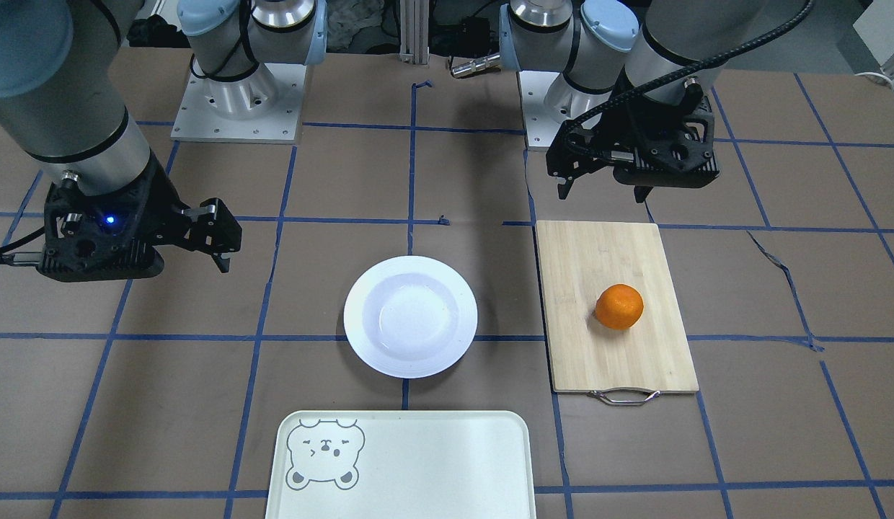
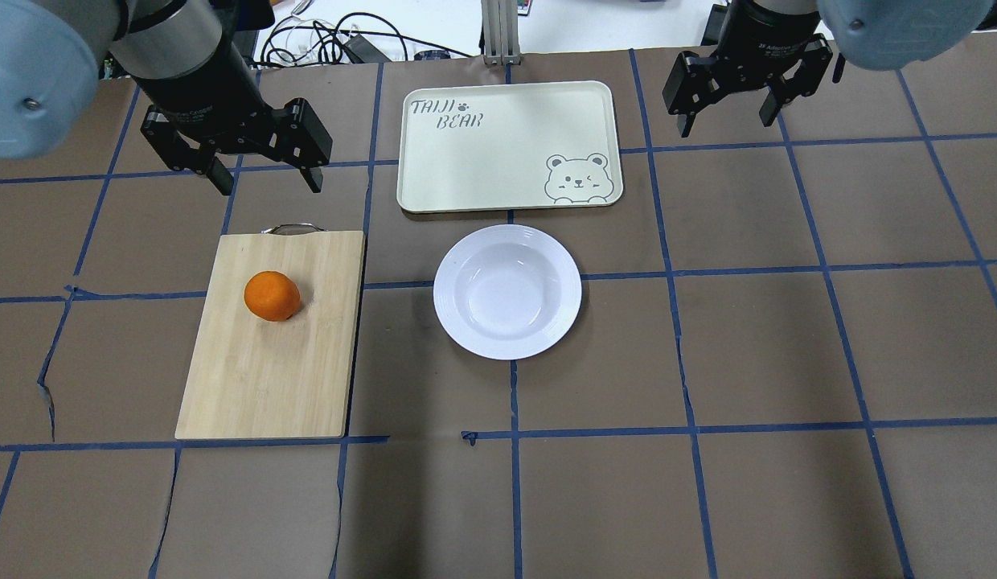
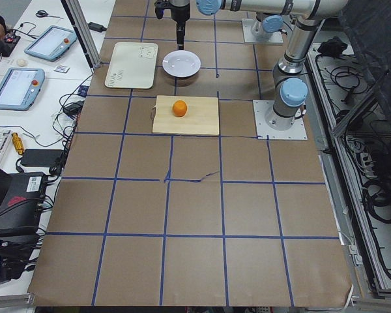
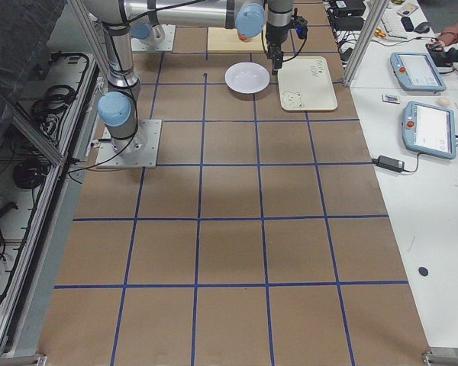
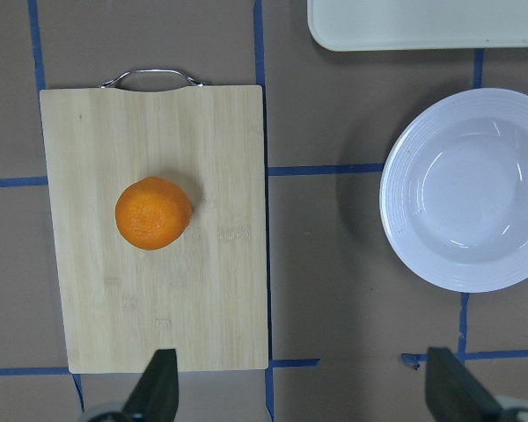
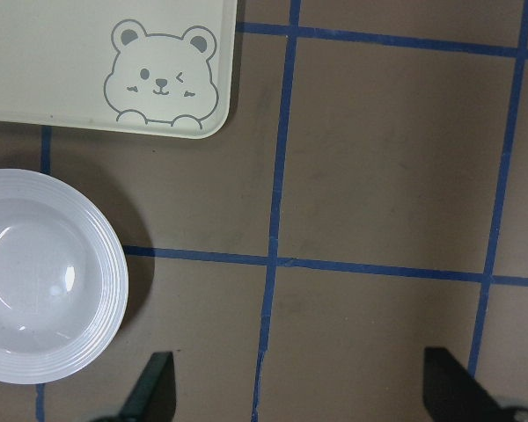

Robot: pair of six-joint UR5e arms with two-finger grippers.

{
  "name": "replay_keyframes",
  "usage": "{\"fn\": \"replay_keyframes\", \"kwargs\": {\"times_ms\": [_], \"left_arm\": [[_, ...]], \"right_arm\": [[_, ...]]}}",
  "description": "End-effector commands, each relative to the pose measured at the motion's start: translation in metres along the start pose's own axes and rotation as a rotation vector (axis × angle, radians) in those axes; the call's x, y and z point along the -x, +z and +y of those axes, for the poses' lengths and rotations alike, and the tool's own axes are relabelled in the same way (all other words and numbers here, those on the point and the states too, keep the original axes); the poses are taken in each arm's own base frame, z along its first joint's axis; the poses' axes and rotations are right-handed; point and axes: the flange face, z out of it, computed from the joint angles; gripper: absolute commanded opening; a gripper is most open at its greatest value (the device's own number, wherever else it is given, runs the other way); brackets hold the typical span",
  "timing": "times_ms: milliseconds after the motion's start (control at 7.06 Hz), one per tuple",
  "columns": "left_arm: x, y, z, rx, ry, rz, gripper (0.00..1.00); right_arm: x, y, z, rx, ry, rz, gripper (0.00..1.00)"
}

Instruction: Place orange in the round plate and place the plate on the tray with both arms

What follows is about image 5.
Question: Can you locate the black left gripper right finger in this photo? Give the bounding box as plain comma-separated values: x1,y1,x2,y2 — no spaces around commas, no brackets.
425,347,502,421

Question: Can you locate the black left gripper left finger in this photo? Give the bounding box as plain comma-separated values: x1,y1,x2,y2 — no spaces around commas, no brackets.
122,349,179,422

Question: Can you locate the cream bear tray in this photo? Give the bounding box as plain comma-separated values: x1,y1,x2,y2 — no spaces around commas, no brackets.
307,0,528,52

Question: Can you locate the orange fruit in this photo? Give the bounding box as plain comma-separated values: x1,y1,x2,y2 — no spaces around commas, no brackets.
114,177,194,251

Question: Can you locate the white ribbed plate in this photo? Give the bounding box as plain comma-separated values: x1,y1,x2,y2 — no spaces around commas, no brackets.
379,88,528,293

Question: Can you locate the bamboo cutting board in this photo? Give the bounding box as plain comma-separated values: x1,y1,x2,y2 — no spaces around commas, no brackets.
40,79,268,374

